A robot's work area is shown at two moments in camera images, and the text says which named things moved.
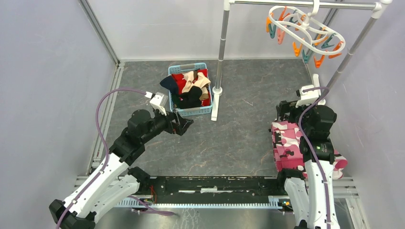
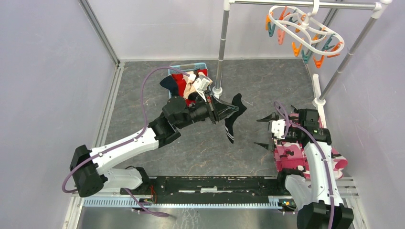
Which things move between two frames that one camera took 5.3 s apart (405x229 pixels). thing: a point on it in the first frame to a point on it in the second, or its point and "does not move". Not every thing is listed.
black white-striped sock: x=190 y=98 to x=229 y=122
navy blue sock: x=170 y=83 does not move
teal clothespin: x=325 y=44 does not move
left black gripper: x=180 y=129 to x=218 y=110
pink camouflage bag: x=288 y=150 does not move
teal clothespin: x=272 y=30 does not move
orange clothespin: x=297 y=50 does not move
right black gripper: x=286 y=107 to x=268 y=118
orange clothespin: x=318 y=62 does not move
